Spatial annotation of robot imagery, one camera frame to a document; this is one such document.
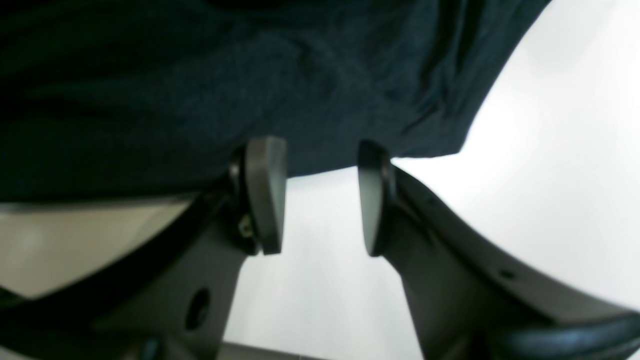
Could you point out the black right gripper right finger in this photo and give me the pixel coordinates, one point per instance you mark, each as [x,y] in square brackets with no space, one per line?
[469,299]

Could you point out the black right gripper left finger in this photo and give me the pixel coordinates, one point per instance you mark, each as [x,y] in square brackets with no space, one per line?
[139,278]

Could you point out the black t-shirt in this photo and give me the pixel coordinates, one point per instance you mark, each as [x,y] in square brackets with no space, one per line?
[109,98]

